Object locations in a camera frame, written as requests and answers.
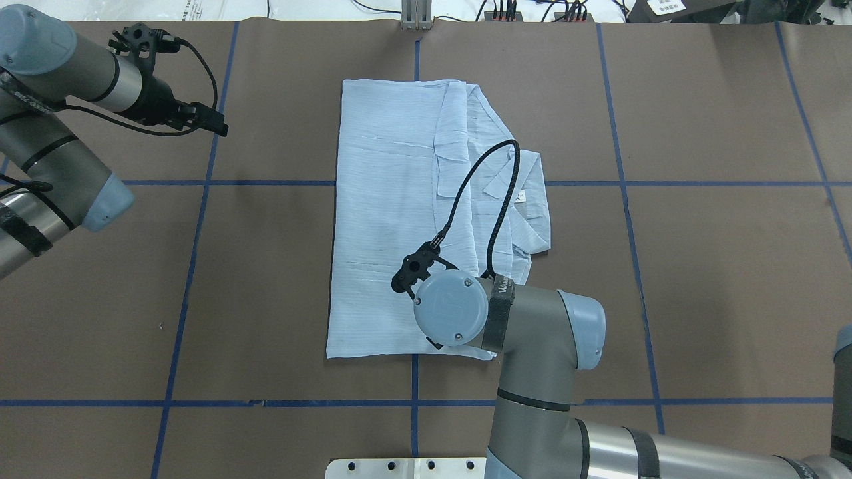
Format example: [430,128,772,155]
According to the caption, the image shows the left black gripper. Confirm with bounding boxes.
[108,23,229,137]

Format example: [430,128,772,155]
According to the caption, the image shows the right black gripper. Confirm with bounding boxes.
[391,243,459,300]

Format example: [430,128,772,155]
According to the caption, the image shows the light blue button-up shirt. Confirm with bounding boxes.
[325,79,552,361]

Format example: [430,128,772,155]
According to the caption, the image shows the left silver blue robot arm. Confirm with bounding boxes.
[1,4,229,277]

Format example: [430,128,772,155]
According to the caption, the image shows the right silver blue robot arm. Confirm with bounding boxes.
[391,240,850,478]

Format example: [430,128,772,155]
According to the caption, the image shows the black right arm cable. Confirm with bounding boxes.
[431,138,521,279]

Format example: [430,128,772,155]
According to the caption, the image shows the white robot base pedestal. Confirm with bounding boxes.
[325,457,486,478]

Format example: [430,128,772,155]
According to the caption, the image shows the aluminium frame post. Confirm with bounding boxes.
[401,0,434,31]

